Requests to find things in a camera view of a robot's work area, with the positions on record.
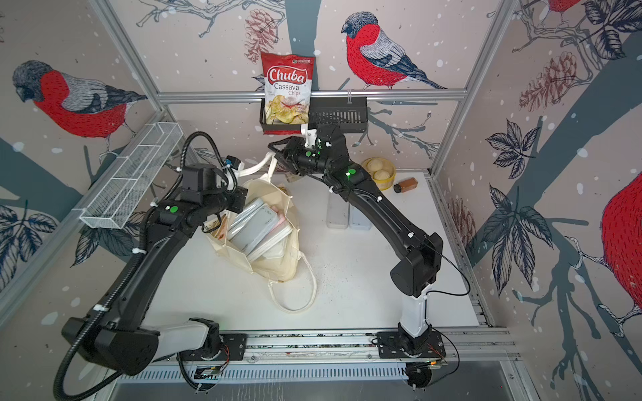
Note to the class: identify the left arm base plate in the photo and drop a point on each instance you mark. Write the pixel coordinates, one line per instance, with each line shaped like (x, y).
(229, 347)

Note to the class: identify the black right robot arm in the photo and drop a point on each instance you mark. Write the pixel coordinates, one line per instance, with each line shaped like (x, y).
(419, 254)

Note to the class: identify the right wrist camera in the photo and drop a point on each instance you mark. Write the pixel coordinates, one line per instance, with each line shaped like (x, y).
(309, 135)

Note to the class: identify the light blue pencil case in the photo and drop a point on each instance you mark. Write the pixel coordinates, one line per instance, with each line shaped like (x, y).
(357, 219)

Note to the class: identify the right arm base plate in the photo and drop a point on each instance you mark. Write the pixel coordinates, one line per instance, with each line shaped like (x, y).
(400, 345)

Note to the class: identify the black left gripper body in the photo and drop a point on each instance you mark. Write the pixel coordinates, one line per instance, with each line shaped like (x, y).
(231, 200)

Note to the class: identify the beige bun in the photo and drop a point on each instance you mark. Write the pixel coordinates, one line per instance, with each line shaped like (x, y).
(382, 175)
(374, 165)

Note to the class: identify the white pencil case in bag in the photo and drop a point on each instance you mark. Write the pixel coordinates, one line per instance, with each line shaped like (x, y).
(258, 229)

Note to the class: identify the red Chuba cassava chips bag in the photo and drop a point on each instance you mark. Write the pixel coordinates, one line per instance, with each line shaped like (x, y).
(288, 83)

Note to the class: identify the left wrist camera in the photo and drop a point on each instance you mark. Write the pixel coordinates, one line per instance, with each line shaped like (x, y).
(233, 163)

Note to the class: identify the small brown bottle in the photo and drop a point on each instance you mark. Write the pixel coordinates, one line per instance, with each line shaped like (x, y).
(405, 185)

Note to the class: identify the black wire wall basket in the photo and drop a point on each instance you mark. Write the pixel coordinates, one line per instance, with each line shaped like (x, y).
(350, 114)

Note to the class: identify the white wire mesh tray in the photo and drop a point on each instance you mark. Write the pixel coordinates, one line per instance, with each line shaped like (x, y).
(120, 196)

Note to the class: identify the cream canvas tote bag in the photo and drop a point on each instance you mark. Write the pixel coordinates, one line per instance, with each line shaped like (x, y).
(282, 263)

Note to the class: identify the white pencil case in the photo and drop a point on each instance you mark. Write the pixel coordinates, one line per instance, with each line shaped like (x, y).
(337, 216)
(258, 229)

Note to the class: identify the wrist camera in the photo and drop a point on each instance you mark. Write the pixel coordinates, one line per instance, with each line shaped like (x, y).
(309, 135)
(233, 163)

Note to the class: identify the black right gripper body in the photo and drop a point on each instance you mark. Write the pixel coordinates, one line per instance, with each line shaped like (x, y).
(304, 160)

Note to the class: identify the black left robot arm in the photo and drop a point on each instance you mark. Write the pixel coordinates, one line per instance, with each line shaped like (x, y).
(111, 334)

